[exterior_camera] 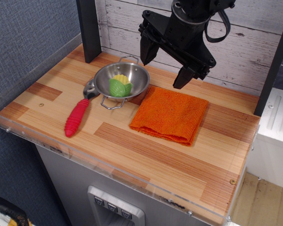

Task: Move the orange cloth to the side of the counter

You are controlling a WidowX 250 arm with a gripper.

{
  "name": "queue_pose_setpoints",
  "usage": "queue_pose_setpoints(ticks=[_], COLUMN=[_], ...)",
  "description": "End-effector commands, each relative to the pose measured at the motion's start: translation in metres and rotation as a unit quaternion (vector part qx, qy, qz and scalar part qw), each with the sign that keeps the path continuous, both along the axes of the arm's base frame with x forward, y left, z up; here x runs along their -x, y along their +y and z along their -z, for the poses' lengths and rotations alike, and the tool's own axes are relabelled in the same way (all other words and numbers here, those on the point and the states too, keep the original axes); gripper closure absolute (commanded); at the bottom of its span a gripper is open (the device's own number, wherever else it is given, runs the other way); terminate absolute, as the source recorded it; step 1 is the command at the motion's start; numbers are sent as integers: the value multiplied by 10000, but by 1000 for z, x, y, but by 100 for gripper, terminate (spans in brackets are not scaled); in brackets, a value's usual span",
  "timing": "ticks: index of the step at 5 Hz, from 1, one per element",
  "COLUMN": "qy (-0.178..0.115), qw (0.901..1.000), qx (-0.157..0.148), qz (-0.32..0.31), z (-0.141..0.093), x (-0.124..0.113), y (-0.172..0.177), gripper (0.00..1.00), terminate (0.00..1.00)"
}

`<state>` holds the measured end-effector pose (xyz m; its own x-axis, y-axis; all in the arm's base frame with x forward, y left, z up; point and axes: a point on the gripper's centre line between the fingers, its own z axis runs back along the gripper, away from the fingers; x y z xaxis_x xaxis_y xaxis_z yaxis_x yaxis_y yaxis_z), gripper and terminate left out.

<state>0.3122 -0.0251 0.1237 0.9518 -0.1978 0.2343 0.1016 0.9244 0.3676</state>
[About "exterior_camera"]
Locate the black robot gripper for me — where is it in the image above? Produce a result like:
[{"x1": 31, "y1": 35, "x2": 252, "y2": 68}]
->
[{"x1": 139, "y1": 0, "x2": 216, "y2": 89}]

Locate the orange cloth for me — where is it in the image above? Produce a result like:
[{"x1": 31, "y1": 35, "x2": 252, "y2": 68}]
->
[{"x1": 129, "y1": 86, "x2": 208, "y2": 146}]

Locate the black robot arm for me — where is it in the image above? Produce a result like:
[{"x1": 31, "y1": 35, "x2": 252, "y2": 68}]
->
[{"x1": 139, "y1": 0, "x2": 235, "y2": 89}]

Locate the small steel pot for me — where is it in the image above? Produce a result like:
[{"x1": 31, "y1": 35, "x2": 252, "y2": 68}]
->
[{"x1": 93, "y1": 55, "x2": 150, "y2": 110}]

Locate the toy corn cob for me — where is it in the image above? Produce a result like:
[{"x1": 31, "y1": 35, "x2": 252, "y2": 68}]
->
[{"x1": 109, "y1": 74, "x2": 133, "y2": 97}]

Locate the clear acrylic table guard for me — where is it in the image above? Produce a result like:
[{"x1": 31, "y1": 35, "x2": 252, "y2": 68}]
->
[{"x1": 0, "y1": 32, "x2": 261, "y2": 226}]

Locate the white toy sink unit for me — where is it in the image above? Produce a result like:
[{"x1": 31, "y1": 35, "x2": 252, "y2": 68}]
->
[{"x1": 246, "y1": 88, "x2": 283, "y2": 187}]

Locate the grey toy fridge cabinet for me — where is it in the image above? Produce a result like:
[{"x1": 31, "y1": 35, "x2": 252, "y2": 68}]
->
[{"x1": 36, "y1": 146, "x2": 206, "y2": 226}]

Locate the silver dispenser button panel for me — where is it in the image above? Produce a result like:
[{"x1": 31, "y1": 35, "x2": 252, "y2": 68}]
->
[{"x1": 87, "y1": 186, "x2": 146, "y2": 226}]

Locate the black yellow object corner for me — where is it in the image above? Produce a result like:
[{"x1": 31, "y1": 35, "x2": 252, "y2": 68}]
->
[{"x1": 0, "y1": 197, "x2": 33, "y2": 226}]

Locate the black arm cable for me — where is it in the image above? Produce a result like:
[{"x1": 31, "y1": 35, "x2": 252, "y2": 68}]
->
[{"x1": 203, "y1": 8, "x2": 232, "y2": 43}]

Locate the red handled metal spoon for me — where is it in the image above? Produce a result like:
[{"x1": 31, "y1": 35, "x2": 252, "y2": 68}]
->
[{"x1": 64, "y1": 79, "x2": 100, "y2": 137}]

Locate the left dark vertical post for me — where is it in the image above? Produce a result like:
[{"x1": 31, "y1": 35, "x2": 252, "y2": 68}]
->
[{"x1": 76, "y1": 0, "x2": 101, "y2": 63}]

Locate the dark vertical post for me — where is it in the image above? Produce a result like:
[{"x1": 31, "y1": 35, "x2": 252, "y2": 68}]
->
[
  {"x1": 76, "y1": 0, "x2": 101, "y2": 63},
  {"x1": 254, "y1": 33, "x2": 283, "y2": 116}
]

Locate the right dark vertical post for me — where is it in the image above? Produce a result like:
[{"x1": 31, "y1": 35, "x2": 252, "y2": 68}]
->
[{"x1": 254, "y1": 33, "x2": 283, "y2": 116}]

